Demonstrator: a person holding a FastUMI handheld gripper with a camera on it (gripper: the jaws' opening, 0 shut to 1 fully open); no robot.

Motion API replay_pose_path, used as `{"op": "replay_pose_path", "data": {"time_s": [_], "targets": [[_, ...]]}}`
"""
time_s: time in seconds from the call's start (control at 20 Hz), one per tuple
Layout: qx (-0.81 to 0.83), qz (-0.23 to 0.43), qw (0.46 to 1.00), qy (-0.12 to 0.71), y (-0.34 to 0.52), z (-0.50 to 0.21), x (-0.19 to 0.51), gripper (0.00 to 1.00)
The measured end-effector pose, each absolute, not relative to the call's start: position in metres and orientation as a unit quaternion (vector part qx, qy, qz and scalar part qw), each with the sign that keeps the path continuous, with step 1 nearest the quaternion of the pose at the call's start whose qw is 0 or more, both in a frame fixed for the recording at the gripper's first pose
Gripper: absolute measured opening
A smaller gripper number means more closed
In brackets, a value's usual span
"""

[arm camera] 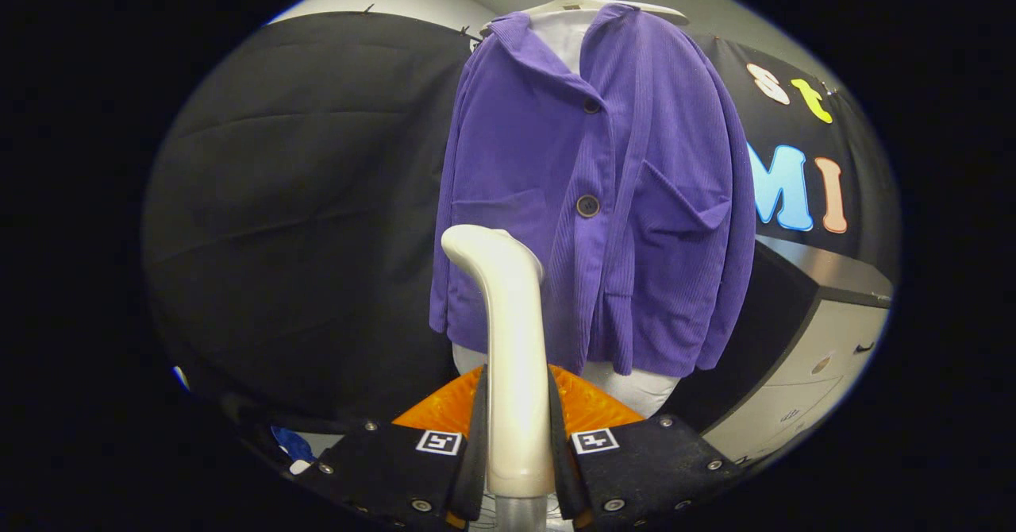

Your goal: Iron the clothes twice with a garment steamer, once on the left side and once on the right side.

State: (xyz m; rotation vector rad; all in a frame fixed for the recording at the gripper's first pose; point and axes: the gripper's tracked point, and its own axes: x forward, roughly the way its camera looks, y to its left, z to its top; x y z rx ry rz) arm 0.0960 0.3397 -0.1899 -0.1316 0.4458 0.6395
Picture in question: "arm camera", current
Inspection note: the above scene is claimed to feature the grey cabinet with dark top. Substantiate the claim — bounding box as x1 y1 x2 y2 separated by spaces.
683 234 894 465

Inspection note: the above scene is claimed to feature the white plastic clothes hanger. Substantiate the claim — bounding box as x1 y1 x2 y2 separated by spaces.
480 0 690 37

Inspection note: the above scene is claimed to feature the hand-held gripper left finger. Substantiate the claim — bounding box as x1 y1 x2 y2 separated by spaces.
298 365 489 532

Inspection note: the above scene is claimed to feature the purple corduroy jacket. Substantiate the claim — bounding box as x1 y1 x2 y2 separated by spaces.
429 4 757 378

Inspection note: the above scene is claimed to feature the white garment steamer wand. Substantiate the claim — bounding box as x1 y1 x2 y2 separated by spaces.
441 224 556 499

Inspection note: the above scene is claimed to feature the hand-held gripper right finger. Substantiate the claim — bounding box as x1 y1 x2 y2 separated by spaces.
546 365 743 532

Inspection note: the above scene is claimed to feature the blue object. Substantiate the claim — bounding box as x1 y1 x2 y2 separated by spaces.
270 426 317 465

